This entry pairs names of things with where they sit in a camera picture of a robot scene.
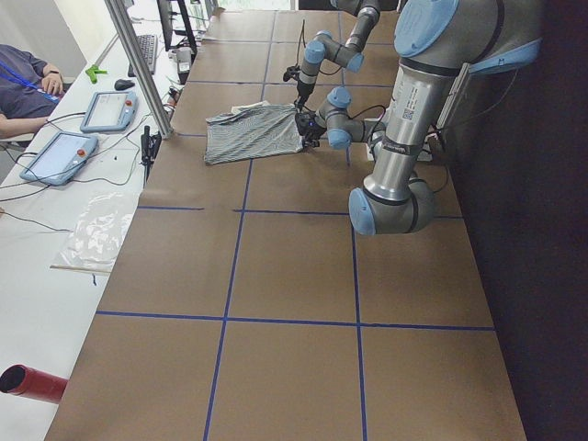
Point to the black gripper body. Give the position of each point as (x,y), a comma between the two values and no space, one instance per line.
(304,124)
(301,89)

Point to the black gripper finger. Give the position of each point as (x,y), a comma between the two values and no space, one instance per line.
(299,103)
(310,143)

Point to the navy white striped polo shirt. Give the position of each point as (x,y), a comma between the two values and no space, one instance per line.
(254,132)

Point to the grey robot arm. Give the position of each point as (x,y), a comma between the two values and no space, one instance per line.
(324,47)
(434,40)

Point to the black tool on desk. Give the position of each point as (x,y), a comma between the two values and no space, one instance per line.
(150,144)

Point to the black keyboard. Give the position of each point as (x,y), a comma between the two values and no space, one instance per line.
(148,45)

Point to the brown paper table cover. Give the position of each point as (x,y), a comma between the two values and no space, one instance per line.
(243,306)

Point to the black computer mouse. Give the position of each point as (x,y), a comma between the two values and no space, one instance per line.
(123,84)

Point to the far teach pendant tablet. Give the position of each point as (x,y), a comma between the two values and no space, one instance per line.
(110,112)

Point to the teach pendant tablet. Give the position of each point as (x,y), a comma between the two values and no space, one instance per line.
(61,158)
(110,112)

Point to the green plastic tool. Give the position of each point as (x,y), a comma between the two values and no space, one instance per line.
(93,72)

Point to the clear plastic bag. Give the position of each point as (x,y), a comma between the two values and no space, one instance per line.
(94,244)

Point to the near teach pendant tablet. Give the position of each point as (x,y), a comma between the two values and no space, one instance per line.
(61,158)

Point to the seated person in blue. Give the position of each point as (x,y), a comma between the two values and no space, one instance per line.
(31,89)

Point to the red cardboard tube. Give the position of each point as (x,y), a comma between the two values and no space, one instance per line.
(28,382)

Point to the aluminium frame post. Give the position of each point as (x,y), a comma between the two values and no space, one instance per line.
(127,36)

